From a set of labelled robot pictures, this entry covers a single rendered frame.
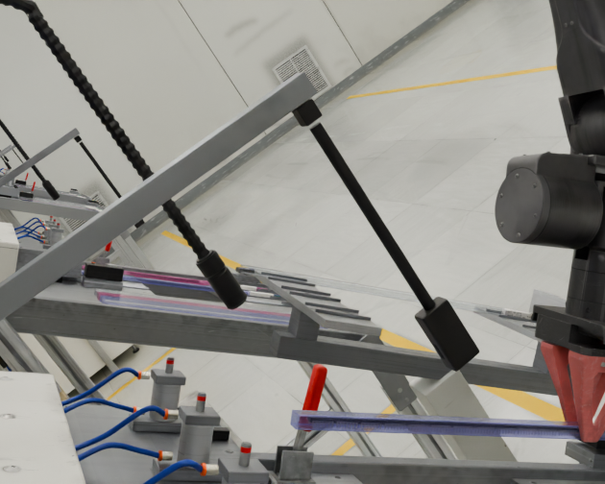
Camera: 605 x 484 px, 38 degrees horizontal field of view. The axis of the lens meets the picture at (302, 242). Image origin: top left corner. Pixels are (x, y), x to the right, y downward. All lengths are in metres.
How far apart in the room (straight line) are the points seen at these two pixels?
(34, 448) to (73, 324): 0.99
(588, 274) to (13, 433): 0.44
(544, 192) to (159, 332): 1.03
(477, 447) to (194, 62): 7.33
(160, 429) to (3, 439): 0.16
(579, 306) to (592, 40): 0.20
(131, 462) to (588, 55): 0.45
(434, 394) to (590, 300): 0.54
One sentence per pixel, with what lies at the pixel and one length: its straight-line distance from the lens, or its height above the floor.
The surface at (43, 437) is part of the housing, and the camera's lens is 0.62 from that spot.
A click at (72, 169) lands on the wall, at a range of 8.21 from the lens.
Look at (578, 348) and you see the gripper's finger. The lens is 0.72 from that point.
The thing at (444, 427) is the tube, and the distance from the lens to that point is 0.69.
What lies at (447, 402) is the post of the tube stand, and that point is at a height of 0.80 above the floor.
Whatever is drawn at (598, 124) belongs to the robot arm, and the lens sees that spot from 0.74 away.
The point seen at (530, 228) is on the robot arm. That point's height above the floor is 1.15.
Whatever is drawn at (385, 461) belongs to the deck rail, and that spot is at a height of 0.96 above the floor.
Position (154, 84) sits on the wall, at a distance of 8.33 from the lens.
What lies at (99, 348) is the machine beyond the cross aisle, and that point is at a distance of 5.20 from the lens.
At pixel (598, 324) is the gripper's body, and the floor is 1.06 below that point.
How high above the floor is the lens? 1.41
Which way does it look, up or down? 16 degrees down
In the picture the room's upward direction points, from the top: 34 degrees counter-clockwise
